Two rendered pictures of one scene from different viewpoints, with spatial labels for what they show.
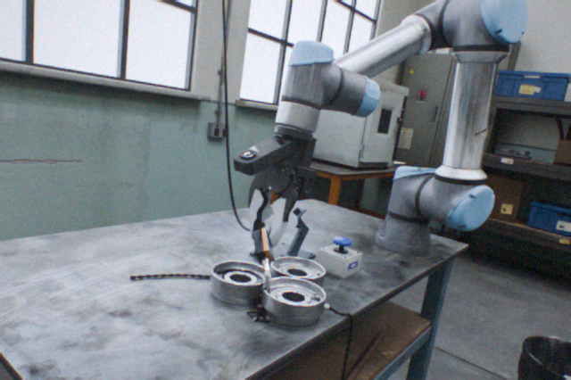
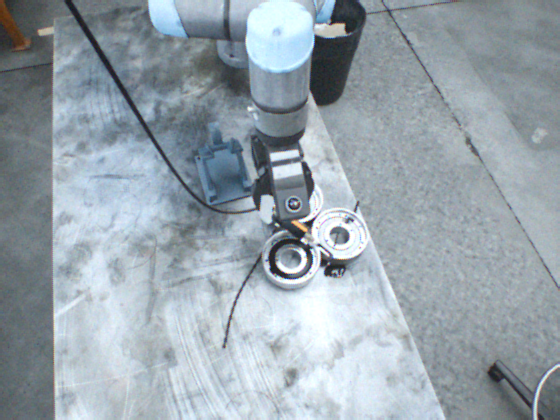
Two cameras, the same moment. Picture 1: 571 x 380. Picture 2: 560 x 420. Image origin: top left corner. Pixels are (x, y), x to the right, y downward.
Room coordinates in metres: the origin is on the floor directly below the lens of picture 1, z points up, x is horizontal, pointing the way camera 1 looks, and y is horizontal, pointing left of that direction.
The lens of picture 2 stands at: (0.53, 0.32, 1.54)
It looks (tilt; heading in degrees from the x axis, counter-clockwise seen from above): 60 degrees down; 306
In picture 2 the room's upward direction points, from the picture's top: 3 degrees clockwise
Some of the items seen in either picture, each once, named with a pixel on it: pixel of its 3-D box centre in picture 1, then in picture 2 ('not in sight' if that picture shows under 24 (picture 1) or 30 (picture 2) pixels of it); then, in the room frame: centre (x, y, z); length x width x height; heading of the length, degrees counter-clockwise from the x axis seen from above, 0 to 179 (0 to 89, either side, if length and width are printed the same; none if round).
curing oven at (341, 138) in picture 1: (355, 123); not in sight; (3.30, -0.46, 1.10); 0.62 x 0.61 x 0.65; 143
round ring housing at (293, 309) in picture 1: (293, 301); (338, 237); (0.64, -0.04, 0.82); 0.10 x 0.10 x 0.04
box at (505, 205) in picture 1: (500, 196); not in sight; (3.81, -1.95, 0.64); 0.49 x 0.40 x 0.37; 58
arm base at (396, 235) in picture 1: (405, 229); (245, 32); (1.14, -0.35, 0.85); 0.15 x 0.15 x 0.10
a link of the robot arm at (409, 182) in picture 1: (416, 189); not in sight; (1.13, -0.35, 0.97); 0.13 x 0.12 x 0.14; 31
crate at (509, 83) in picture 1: (531, 87); not in sight; (3.82, -1.98, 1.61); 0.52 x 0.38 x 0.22; 56
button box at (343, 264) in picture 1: (340, 260); not in sight; (0.88, -0.14, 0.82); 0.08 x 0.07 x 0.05; 143
